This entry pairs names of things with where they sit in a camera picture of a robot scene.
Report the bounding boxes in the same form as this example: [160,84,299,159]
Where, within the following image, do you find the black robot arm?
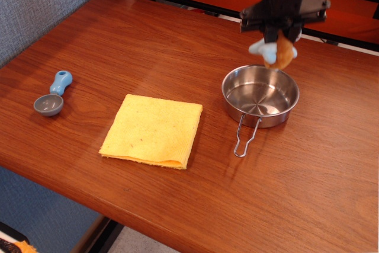
[240,0,331,43]

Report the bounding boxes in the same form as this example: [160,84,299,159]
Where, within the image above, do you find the blue and grey measuring scoop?
[33,71,73,117]

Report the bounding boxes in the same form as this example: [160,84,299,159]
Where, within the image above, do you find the folded yellow cloth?
[99,94,203,169]

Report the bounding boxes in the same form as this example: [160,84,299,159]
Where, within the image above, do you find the orange fuzzy object at corner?
[1,232,38,253]

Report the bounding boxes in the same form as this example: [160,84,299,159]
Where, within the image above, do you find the stainless steel pan with handle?
[221,65,300,158]

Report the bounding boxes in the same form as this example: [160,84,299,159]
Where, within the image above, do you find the plush bunny toy with carrot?
[248,30,298,70]

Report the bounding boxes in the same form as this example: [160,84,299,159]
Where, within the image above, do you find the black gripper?
[240,0,331,43]

